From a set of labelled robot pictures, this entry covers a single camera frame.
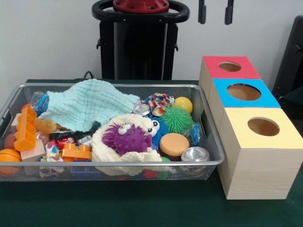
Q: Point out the blue spiky toy with eyes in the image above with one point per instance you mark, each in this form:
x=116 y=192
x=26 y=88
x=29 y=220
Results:
x=161 y=134

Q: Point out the black upright panel on stand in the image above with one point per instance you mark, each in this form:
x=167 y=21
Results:
x=293 y=59

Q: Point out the colourful patterned fabric scrunchie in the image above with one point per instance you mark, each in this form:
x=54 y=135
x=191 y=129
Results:
x=158 y=104

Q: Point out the yellow ball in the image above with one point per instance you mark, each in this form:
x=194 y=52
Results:
x=184 y=102

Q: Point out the green spiky rubber ball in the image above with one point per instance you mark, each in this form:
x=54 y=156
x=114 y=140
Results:
x=176 y=119

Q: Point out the dark green table cloth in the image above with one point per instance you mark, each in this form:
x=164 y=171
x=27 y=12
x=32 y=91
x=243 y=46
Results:
x=118 y=205

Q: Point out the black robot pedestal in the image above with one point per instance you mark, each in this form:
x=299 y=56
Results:
x=142 y=47

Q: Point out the mint green waffle cloth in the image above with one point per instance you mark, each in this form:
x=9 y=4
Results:
x=87 y=104

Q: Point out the wooden box with three holes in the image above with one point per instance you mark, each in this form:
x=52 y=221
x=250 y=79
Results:
x=260 y=170

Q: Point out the cream knitted cloth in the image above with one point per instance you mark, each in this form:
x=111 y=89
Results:
x=104 y=146

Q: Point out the silver metal can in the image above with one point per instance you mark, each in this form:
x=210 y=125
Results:
x=195 y=154

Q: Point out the long orange building block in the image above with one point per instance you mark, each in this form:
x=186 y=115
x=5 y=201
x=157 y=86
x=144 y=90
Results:
x=24 y=132

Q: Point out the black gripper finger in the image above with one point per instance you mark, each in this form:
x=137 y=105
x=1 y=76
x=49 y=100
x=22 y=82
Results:
x=202 y=11
x=229 y=11

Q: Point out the purple spiky monster toy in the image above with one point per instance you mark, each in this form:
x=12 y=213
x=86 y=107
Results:
x=130 y=142

